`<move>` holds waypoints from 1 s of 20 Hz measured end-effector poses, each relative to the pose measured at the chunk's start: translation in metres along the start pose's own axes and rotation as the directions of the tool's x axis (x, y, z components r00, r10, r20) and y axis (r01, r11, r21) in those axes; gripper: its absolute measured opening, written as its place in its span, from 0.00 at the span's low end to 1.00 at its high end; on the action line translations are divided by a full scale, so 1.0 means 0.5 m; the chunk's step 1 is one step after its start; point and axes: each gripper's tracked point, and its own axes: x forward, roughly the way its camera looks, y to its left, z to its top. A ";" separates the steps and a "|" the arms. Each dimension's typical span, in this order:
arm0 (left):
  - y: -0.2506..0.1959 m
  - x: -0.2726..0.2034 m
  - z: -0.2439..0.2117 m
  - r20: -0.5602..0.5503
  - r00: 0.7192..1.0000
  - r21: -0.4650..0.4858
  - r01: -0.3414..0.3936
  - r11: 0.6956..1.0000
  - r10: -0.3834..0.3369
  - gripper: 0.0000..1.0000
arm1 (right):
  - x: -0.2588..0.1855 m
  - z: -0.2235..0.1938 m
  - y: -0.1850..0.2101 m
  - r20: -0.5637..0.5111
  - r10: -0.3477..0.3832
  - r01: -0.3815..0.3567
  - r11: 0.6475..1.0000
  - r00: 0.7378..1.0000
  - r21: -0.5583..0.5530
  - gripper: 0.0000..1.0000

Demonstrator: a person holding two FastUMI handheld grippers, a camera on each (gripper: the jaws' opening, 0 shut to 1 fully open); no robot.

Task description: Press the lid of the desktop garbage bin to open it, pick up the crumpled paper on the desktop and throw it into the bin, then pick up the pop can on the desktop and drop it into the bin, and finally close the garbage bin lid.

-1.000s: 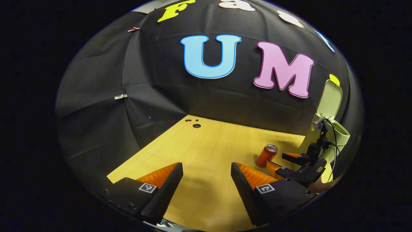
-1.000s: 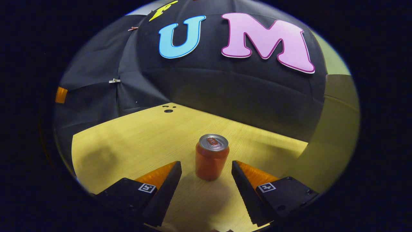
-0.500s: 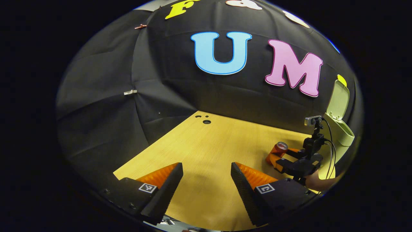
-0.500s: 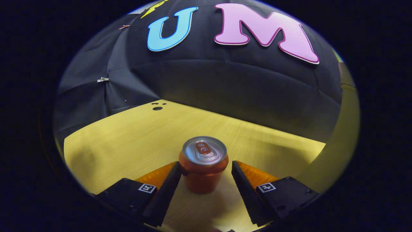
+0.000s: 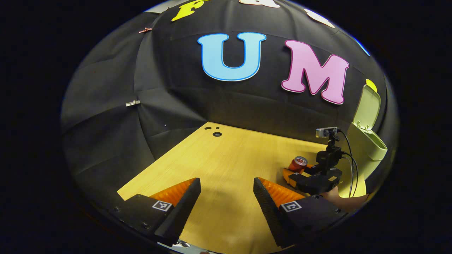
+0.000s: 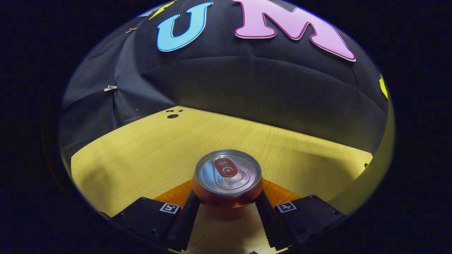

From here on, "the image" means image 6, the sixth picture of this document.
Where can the pink cloth clip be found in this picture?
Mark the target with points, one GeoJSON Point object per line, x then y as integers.
{"type": "Point", "coordinates": [131, 30]}

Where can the orange pop can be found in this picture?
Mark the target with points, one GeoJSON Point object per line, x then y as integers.
{"type": "Point", "coordinates": [227, 173]}

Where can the metal cloth clip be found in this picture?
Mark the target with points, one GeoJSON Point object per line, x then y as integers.
{"type": "Point", "coordinates": [110, 88]}

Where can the wooden desktop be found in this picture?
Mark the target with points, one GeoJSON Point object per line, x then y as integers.
{"type": "Point", "coordinates": [148, 155]}

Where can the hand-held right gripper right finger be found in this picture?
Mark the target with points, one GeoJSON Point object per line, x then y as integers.
{"type": "Point", "coordinates": [268, 222]}

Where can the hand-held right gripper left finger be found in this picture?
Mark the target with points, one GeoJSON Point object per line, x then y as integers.
{"type": "Point", "coordinates": [183, 225]}

